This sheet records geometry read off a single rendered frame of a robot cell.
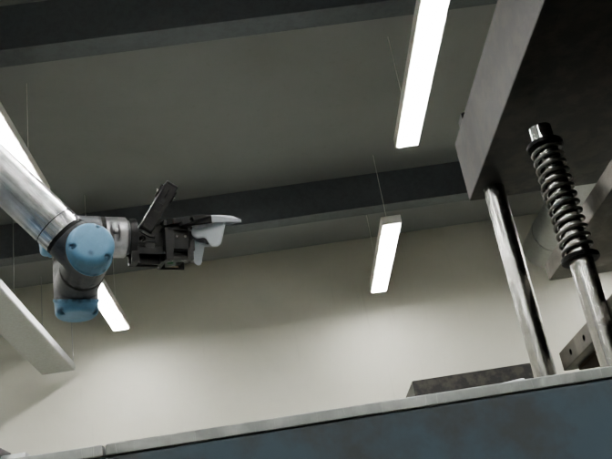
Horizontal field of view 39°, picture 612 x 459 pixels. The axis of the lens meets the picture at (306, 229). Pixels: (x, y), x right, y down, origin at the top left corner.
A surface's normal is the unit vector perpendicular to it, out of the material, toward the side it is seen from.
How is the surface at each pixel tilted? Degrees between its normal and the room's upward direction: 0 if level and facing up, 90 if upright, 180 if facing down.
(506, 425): 90
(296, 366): 90
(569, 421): 90
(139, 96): 180
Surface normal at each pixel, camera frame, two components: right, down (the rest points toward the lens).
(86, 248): 0.36, -0.44
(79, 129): 0.15, 0.90
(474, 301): 0.00, -0.42
